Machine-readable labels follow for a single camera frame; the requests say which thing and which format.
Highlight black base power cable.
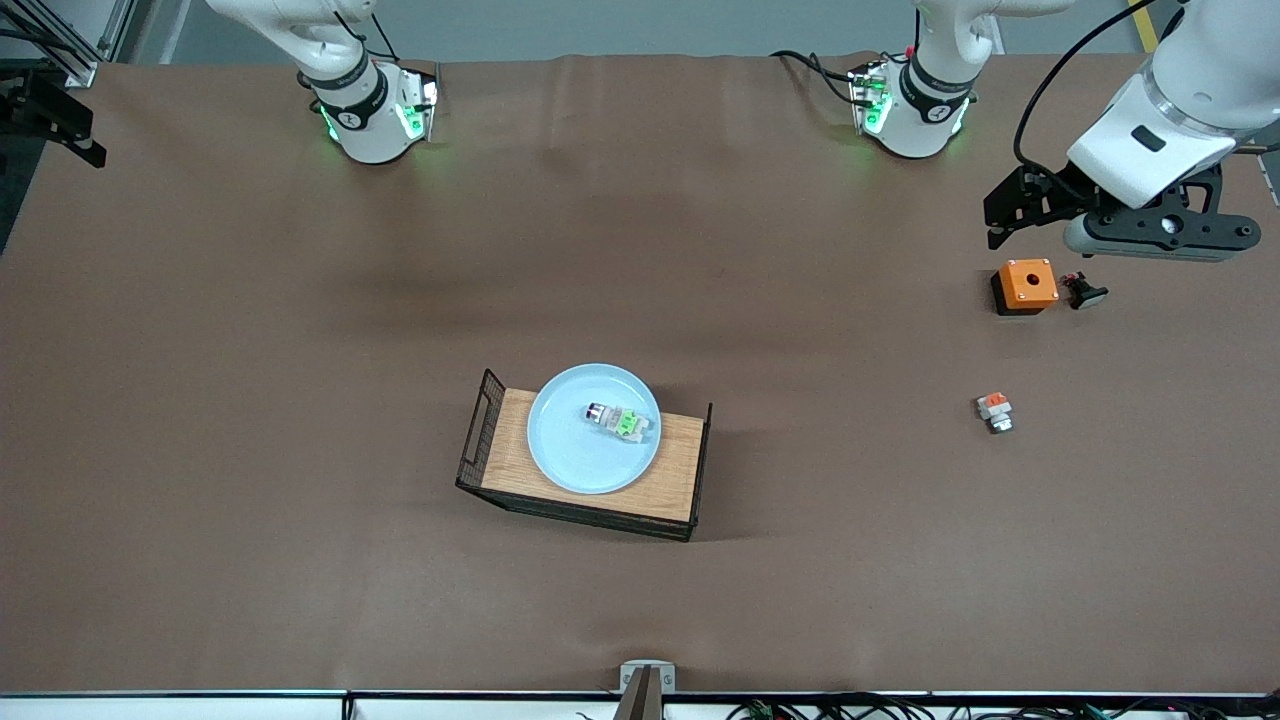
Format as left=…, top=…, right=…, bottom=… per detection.
left=770, top=48, right=871, bottom=106

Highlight white table edge rail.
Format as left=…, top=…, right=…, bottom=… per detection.
left=0, top=690, right=1280, bottom=720

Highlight brown table cover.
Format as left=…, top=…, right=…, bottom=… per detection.
left=0, top=50, right=1280, bottom=696

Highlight orange button enclosure box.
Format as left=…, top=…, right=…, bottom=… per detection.
left=990, top=258, right=1060, bottom=317

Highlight black push button clear cap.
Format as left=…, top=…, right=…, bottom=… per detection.
left=1062, top=271, right=1110, bottom=311

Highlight light blue round plate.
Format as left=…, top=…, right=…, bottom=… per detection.
left=527, top=362, right=662, bottom=495

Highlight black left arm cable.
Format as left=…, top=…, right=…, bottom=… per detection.
left=1013, top=0, right=1186, bottom=171

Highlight black cable bundle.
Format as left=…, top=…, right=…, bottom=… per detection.
left=725, top=693, right=1280, bottom=720

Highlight red button green label module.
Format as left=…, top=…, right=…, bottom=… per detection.
left=585, top=401, right=653, bottom=444

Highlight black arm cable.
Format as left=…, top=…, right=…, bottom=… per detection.
left=1013, top=0, right=1186, bottom=171
left=335, top=10, right=399, bottom=63

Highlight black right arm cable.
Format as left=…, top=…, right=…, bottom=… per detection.
left=335, top=10, right=399, bottom=63

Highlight metal clamp bracket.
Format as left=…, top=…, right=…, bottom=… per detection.
left=619, top=660, right=677, bottom=720

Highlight wooden tray with wire frame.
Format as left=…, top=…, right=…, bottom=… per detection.
left=455, top=368, right=714, bottom=543

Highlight aluminium frame profile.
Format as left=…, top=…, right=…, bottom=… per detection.
left=0, top=0, right=136, bottom=89

